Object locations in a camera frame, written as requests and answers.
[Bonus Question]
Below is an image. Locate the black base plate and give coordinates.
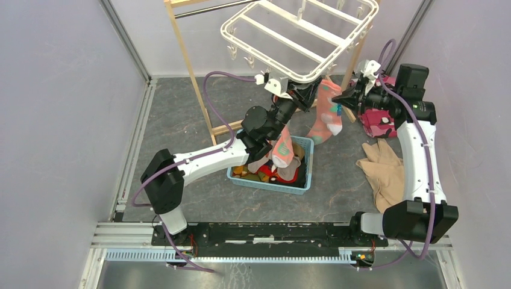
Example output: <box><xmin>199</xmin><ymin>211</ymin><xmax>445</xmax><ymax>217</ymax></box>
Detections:
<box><xmin>172</xmin><ymin>222</ymin><xmax>389</xmax><ymax>257</ymax></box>

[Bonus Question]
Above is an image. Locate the pink sock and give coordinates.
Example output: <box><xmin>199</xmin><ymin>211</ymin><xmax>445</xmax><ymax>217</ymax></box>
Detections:
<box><xmin>307</xmin><ymin>79</ymin><xmax>343</xmax><ymax>145</ymax></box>
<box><xmin>272</xmin><ymin>126</ymin><xmax>294</xmax><ymax>168</ymax></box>

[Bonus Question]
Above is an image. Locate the olive yellow sock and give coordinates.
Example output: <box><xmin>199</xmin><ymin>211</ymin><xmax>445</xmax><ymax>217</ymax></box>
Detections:
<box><xmin>231</xmin><ymin>165</ymin><xmax>261</xmax><ymax>182</ymax></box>

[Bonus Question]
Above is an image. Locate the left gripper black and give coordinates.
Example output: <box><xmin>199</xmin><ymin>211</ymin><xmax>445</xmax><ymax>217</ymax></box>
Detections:
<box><xmin>268</xmin><ymin>74</ymin><xmax>323</xmax><ymax>141</ymax></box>

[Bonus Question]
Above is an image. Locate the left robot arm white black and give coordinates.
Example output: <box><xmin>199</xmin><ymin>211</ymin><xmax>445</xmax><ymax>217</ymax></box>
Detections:
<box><xmin>140</xmin><ymin>77</ymin><xmax>322</xmax><ymax>246</ymax></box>

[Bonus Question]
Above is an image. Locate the wooden rack frame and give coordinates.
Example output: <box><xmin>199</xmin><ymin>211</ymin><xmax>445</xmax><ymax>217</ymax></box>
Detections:
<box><xmin>164</xmin><ymin>0</ymin><xmax>380</xmax><ymax>141</ymax></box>

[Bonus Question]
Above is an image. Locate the black metal rod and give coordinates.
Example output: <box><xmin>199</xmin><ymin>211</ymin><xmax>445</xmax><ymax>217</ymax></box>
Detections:
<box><xmin>175</xmin><ymin>0</ymin><xmax>258</xmax><ymax>19</ymax></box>

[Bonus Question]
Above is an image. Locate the red sock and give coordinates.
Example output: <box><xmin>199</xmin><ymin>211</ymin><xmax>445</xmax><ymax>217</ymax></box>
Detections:
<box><xmin>256</xmin><ymin>165</ymin><xmax>299</xmax><ymax>184</ymax></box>

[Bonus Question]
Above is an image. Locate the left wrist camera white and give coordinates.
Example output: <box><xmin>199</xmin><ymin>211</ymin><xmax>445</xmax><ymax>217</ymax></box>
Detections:
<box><xmin>254</xmin><ymin>72</ymin><xmax>292</xmax><ymax>99</ymax></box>

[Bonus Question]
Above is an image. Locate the grey brown striped sock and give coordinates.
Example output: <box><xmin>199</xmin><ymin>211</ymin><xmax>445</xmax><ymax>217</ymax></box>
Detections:
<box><xmin>247</xmin><ymin>156</ymin><xmax>301</xmax><ymax>184</ymax></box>

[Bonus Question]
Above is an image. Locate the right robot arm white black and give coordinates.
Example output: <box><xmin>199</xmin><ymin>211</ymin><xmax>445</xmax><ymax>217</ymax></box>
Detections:
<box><xmin>333</xmin><ymin>60</ymin><xmax>459</xmax><ymax>246</ymax></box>

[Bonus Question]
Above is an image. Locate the blue plastic basket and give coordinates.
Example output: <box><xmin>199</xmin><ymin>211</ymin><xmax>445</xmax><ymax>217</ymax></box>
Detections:
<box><xmin>227</xmin><ymin>136</ymin><xmax>314</xmax><ymax>195</ymax></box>

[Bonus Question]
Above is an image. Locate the toothed cable rail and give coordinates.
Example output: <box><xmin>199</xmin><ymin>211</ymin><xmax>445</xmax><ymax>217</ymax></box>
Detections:
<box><xmin>105</xmin><ymin>249</ymin><xmax>356</xmax><ymax>265</ymax></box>

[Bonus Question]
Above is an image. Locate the pink camouflage bag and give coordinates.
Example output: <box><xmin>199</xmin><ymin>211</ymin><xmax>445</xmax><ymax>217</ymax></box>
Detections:
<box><xmin>350</xmin><ymin>72</ymin><xmax>400</xmax><ymax>139</ymax></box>

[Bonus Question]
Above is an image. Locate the white clip hanger frame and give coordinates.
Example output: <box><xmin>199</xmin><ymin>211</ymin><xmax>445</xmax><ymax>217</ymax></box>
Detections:
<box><xmin>220</xmin><ymin>0</ymin><xmax>380</xmax><ymax>83</ymax></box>

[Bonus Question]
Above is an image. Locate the beige cloth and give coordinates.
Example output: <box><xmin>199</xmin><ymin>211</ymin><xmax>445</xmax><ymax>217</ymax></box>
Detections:
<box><xmin>356</xmin><ymin>138</ymin><xmax>404</xmax><ymax>213</ymax></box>

